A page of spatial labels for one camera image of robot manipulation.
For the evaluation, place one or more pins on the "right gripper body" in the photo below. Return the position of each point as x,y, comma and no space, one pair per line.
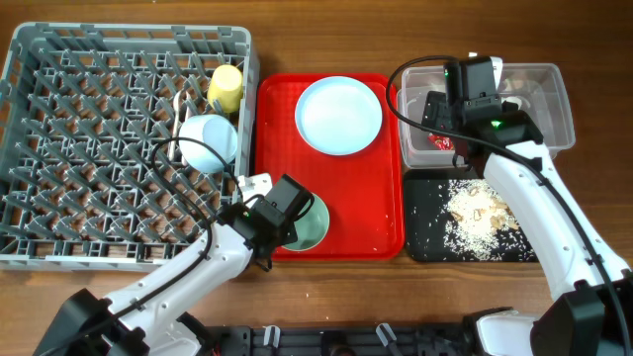
434,110

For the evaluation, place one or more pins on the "red candy wrapper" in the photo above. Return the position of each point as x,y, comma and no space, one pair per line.
441,142

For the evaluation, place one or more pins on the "white tissue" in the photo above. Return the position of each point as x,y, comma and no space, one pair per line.
514,101

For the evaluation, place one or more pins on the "light blue plate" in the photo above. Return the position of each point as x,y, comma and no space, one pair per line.
338,115

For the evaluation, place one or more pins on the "green bowl with food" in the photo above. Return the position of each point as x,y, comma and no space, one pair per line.
312,228

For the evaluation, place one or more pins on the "yellow plastic cup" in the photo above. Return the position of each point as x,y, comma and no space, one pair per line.
225,89

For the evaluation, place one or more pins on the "light blue bowl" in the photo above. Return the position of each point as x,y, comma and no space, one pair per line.
205,140

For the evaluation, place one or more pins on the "white plastic fork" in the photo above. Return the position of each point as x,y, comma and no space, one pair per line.
176,105

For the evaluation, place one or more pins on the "white plastic spoon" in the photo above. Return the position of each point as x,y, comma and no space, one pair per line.
185,117

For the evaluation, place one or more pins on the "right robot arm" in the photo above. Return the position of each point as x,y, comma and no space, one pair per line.
591,286

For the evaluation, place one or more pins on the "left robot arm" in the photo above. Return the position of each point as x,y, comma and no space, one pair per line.
149,317

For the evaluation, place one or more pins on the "grey dishwasher rack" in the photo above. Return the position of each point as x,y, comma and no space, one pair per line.
86,119

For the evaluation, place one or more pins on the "black plastic tray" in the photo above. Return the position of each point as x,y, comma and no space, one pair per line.
425,217

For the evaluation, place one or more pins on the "red plastic tray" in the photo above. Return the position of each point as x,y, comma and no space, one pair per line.
363,191

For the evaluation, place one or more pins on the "clear plastic bin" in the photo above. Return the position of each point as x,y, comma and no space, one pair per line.
540,87

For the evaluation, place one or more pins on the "rice and food scraps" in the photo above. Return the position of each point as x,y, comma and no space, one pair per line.
482,222

